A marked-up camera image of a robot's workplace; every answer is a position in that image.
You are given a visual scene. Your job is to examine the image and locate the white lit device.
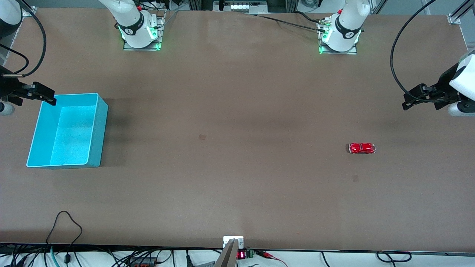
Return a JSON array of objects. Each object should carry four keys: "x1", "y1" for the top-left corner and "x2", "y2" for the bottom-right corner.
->
[{"x1": 229, "y1": 0, "x2": 268, "y2": 12}]

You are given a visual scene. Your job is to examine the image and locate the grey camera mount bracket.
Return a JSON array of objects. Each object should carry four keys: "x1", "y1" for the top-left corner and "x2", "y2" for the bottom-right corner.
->
[{"x1": 214, "y1": 236, "x2": 244, "y2": 267}]

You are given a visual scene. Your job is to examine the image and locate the blue plastic box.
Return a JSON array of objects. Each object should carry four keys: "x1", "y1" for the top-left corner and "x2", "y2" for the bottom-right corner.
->
[{"x1": 26, "y1": 93, "x2": 109, "y2": 169}]

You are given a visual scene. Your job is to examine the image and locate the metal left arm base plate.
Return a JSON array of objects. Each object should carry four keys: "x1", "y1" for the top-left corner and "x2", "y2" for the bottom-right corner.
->
[{"x1": 318, "y1": 17, "x2": 358, "y2": 55}]

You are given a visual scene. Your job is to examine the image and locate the red clip lead wires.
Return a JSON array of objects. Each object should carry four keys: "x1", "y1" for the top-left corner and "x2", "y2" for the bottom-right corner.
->
[{"x1": 255, "y1": 250, "x2": 288, "y2": 267}]

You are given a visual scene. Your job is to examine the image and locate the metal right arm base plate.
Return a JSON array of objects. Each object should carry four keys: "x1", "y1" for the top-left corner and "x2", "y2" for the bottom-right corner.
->
[{"x1": 122, "y1": 10, "x2": 164, "y2": 51}]

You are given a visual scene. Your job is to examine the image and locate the black coiled cable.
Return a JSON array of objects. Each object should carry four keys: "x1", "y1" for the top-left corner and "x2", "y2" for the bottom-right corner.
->
[{"x1": 376, "y1": 251, "x2": 412, "y2": 263}]

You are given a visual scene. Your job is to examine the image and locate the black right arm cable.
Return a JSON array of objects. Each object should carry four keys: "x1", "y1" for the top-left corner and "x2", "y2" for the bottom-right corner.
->
[{"x1": 0, "y1": 0, "x2": 47, "y2": 77}]

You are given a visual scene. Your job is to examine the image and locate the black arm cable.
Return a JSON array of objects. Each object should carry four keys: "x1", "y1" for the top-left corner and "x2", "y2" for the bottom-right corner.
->
[
  {"x1": 390, "y1": 0, "x2": 461, "y2": 103},
  {"x1": 0, "y1": 0, "x2": 47, "y2": 77}
]

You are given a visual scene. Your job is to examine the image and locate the long black table cable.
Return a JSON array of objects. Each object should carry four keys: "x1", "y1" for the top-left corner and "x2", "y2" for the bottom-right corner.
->
[{"x1": 247, "y1": 13, "x2": 327, "y2": 32}]

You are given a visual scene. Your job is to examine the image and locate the aluminium frame profile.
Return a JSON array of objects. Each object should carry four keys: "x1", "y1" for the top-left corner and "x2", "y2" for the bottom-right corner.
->
[{"x1": 447, "y1": 0, "x2": 475, "y2": 25}]

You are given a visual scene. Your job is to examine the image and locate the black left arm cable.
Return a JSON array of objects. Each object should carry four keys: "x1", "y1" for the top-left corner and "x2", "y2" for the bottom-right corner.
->
[{"x1": 390, "y1": 0, "x2": 461, "y2": 103}]

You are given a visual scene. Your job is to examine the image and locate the red beetle toy car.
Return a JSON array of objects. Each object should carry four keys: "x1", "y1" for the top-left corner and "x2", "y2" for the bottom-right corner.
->
[{"x1": 348, "y1": 143, "x2": 376, "y2": 155}]

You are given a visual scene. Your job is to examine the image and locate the thin black looped cable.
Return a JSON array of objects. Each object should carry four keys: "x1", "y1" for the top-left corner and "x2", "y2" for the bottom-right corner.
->
[{"x1": 45, "y1": 211, "x2": 83, "y2": 264}]

